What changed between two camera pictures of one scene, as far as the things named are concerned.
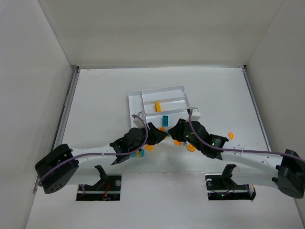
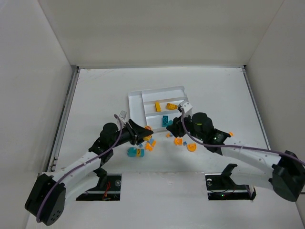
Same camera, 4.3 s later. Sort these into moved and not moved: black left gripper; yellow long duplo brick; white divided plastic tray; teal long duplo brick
Moved: black left gripper
Not moved: teal long duplo brick; white divided plastic tray; yellow long duplo brick
